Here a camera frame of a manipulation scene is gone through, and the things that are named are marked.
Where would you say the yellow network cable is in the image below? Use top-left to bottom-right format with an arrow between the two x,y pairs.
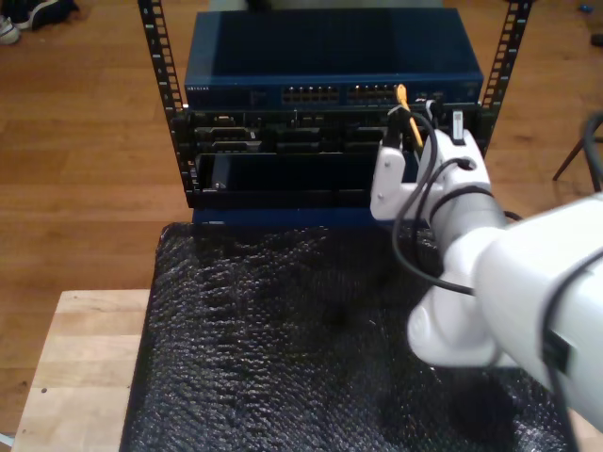
394,84 -> 424,148

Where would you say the black rack server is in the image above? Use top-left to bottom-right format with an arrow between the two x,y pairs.
171,108 -> 494,156

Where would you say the black rack shelf tray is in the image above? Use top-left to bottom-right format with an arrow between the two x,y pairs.
187,151 -> 425,211

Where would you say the blue flat device under rack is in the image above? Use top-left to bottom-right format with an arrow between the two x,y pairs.
191,205 -> 395,230

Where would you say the black bubble mat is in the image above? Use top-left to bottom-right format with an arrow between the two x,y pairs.
118,220 -> 579,452

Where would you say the dark sneaker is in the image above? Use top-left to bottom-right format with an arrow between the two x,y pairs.
8,0 -> 80,30

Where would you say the white sneaker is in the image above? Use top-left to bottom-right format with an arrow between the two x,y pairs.
0,13 -> 23,46

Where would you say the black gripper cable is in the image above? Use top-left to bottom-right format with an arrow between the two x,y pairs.
391,157 -> 496,296

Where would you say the blue network switch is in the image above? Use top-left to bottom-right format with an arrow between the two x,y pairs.
183,9 -> 485,112

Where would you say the black camera cable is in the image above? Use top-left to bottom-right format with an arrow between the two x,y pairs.
385,105 -> 603,452

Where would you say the black rack frame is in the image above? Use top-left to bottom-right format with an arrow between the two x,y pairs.
136,0 -> 537,212

